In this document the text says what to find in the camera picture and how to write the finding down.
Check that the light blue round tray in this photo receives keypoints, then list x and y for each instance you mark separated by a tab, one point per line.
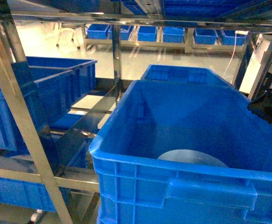
191	157

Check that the long blue bin on shelf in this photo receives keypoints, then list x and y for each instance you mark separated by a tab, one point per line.
55	84

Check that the blue crate on shelf top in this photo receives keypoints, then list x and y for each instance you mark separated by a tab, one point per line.
155	117

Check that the stainless steel shelf rack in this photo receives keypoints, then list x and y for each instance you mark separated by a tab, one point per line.
50	158

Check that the blue bin lower left shelf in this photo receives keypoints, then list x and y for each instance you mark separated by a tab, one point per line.
35	195

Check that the blue crate behind front crate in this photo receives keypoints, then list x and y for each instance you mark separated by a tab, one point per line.
185	74

